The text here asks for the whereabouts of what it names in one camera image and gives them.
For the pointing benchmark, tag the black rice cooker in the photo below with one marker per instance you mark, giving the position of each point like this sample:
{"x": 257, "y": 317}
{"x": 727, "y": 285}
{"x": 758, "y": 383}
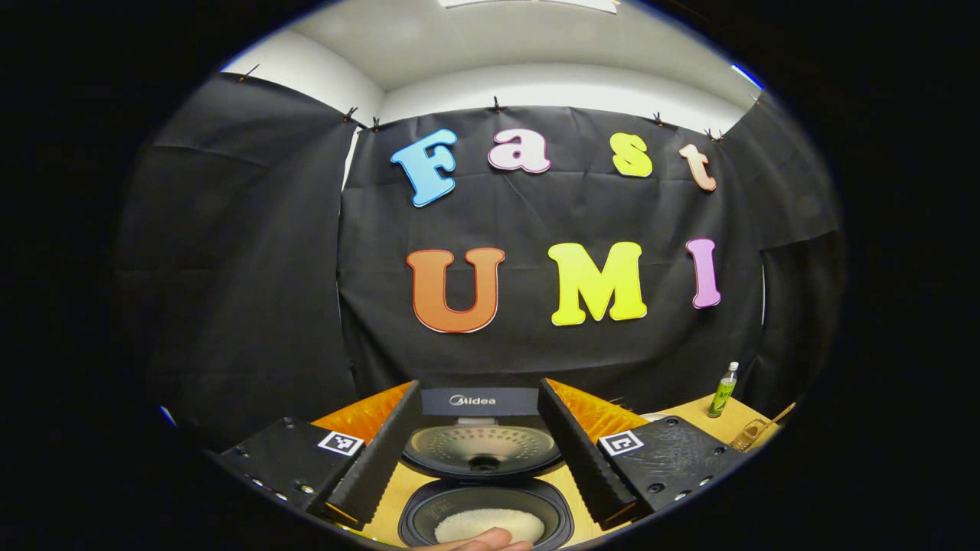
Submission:
{"x": 478, "y": 402}

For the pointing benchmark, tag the wooden spoon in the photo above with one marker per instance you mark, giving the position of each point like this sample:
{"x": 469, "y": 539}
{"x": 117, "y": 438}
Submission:
{"x": 779, "y": 417}

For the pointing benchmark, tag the white rice pile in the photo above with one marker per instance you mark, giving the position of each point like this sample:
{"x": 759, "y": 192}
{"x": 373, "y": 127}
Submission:
{"x": 475, "y": 520}

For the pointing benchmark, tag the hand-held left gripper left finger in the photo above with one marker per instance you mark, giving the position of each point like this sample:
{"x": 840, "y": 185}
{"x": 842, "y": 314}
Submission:
{"x": 383, "y": 451}

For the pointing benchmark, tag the ceiling light panel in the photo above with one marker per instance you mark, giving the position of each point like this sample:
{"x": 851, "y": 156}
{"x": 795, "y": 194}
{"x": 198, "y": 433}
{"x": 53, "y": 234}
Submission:
{"x": 528, "y": 4}

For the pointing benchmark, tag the green label drink bottle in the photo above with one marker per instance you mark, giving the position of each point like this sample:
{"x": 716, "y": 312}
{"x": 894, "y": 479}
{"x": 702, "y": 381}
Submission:
{"x": 721, "y": 394}

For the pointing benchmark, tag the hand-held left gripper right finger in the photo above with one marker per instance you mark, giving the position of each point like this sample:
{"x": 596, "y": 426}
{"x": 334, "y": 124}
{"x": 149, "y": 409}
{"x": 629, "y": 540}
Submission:
{"x": 578, "y": 451}

